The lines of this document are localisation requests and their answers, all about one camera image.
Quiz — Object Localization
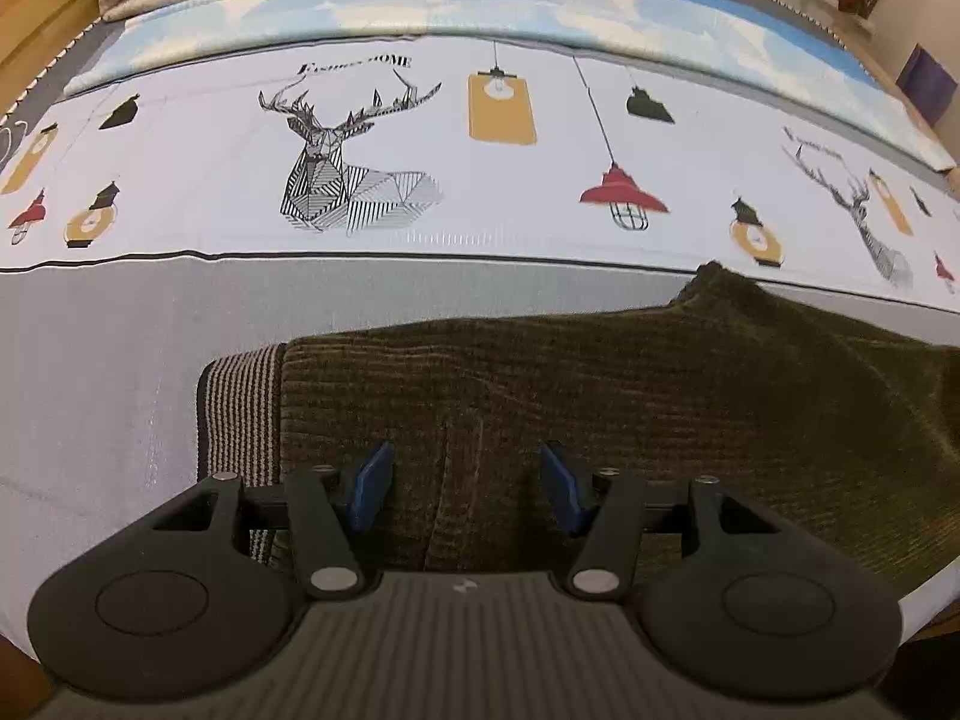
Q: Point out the wooden headboard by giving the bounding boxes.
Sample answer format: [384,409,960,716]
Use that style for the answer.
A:
[0,0,103,122]

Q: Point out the light blue blanket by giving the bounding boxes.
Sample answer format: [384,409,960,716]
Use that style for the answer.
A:
[64,0,959,172]

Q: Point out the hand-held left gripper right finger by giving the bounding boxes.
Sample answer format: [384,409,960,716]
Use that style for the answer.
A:
[540,442,781,601]

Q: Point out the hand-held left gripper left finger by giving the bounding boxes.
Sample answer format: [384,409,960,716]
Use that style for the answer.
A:
[154,441,395,601]

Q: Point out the dark olive corduroy pants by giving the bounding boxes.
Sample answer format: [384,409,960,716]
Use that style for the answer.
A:
[196,261,960,602]

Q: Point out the printed grey white bed sheet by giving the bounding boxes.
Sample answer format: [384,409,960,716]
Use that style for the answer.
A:
[0,11,960,657]

